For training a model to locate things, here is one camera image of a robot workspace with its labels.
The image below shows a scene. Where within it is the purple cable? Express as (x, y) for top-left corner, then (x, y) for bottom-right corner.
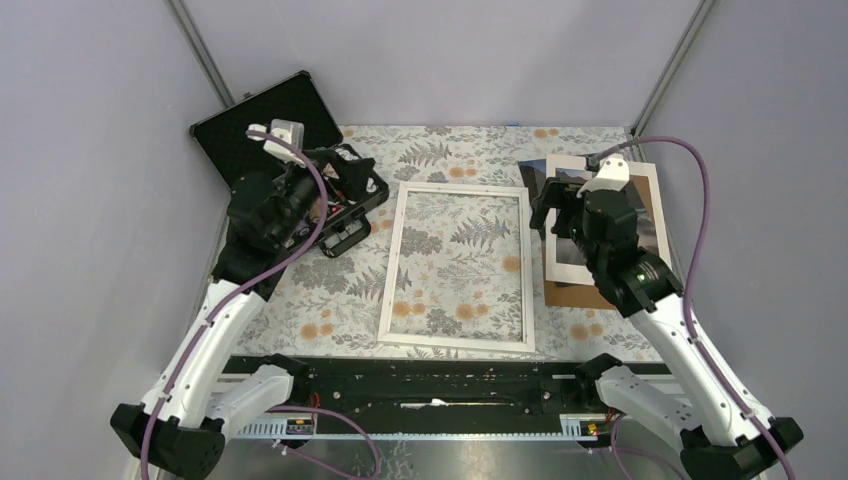
(139, 129), (331, 480)
(591, 136), (798, 480)

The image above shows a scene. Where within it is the black poker chip case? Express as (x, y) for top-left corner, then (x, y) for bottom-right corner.
(189, 70), (389, 257)

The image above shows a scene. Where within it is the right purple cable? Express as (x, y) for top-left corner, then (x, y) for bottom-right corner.
(591, 136), (798, 480)

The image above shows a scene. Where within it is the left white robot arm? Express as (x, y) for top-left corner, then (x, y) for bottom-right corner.
(110, 145), (389, 479)

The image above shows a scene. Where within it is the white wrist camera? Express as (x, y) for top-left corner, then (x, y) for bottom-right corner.
(577, 154), (630, 198)
(247, 119), (305, 166)

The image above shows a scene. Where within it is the white-bordered sunset photo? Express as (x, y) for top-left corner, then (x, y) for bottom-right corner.
(544, 154), (671, 285)

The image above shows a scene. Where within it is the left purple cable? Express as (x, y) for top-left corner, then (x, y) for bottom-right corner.
(139, 129), (331, 480)

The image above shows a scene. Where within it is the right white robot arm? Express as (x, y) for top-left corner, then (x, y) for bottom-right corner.
(530, 178), (804, 479)

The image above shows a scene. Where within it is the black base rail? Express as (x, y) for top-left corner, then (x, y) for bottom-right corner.
(224, 354), (610, 439)

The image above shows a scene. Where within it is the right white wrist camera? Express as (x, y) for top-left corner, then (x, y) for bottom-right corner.
(577, 154), (630, 198)

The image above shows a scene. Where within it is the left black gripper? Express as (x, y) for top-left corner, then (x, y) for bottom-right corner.
(272, 148), (376, 246)

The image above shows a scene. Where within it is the brown cardboard backing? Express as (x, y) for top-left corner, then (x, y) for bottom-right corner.
(544, 158), (647, 311)

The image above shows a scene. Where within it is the white picture frame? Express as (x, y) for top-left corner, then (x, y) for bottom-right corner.
(377, 182), (535, 354)

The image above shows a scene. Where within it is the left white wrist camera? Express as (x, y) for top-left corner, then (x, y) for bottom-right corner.
(247, 119), (305, 166)

